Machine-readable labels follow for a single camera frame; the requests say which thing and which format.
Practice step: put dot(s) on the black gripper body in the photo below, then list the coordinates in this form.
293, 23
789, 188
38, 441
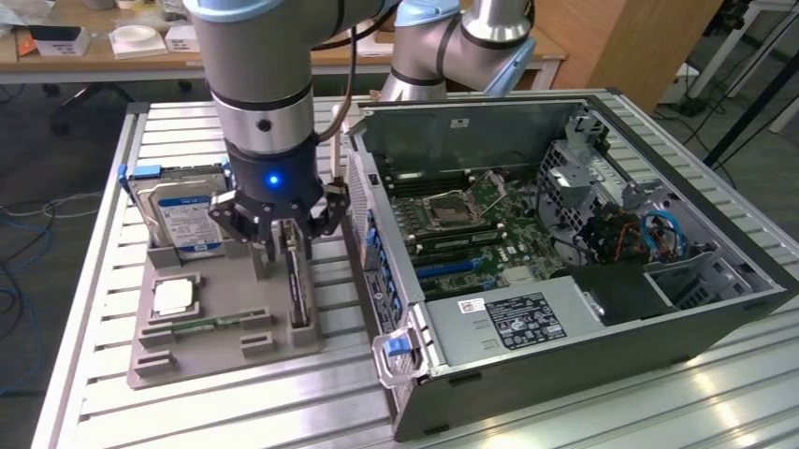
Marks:
272, 168

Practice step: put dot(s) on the green graphics card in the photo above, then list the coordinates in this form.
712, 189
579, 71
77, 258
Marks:
297, 290

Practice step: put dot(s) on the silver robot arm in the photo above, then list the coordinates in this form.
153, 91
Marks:
261, 70

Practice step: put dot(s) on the hard disk with blue caddy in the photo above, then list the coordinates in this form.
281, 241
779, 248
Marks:
186, 220

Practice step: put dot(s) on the blue card retention clip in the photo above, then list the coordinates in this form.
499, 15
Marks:
374, 239
381, 258
392, 298
386, 278

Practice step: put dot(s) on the grey parts rack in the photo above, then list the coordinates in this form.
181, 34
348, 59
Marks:
237, 299

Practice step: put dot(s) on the silver CPU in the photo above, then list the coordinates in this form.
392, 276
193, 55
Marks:
173, 297

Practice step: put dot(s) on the RAM stick with white label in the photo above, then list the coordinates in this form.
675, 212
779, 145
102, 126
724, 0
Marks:
459, 243

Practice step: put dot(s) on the green RAM stick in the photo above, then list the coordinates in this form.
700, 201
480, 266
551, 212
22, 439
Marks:
205, 323

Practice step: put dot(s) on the blue expansion slot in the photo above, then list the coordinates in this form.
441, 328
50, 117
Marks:
444, 270

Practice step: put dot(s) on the metal socket cover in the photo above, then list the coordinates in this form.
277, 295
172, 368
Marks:
496, 174

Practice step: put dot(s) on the white papers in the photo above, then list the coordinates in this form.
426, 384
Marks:
374, 50

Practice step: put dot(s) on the blue case latch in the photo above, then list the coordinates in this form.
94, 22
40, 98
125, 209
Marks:
396, 347

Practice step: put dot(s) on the green motherboard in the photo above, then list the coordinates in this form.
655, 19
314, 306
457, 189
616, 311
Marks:
517, 220

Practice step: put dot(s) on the small white labelled box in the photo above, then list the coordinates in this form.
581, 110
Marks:
180, 39

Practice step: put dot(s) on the silver chipset heatsink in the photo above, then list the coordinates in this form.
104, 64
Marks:
517, 277

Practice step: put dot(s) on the grey power supply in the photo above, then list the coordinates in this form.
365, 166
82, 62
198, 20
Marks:
473, 327

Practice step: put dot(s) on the white square dish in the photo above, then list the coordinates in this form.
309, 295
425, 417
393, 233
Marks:
137, 47

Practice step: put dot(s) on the black office chair base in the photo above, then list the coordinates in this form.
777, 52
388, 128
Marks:
74, 100

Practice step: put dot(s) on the wooden desk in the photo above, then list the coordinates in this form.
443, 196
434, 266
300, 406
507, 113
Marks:
93, 64

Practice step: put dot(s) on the silver perforated drive cage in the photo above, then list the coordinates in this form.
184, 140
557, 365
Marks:
564, 159

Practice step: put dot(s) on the white box with black lid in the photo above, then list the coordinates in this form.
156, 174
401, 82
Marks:
62, 47

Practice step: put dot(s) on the orange packet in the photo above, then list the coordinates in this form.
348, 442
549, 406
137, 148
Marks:
25, 49

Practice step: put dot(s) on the black plastic shroud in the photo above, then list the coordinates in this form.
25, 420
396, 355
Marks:
624, 292

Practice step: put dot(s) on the clear plastic bag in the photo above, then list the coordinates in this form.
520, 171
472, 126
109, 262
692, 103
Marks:
24, 11

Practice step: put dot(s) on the open dark PC case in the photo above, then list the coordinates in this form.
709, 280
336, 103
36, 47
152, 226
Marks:
561, 397

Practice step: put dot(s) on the wooden cabinet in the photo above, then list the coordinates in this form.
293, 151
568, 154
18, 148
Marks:
624, 47

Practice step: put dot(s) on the white drawer unit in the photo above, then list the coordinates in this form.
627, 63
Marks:
680, 84

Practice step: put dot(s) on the silver disk bay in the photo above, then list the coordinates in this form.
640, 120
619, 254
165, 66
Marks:
717, 276

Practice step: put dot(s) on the black stand pole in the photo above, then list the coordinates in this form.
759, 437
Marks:
748, 127

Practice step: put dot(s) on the white desk frame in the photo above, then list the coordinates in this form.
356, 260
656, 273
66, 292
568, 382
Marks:
784, 117

